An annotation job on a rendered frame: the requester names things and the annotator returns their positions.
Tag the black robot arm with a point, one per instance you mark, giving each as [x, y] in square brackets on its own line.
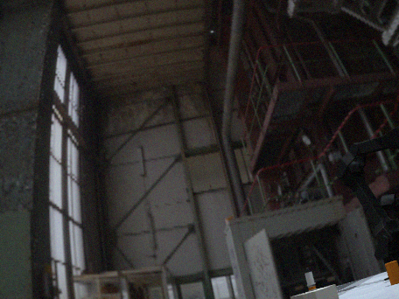
[352, 175]

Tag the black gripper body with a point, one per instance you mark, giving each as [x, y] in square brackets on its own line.
[388, 201]

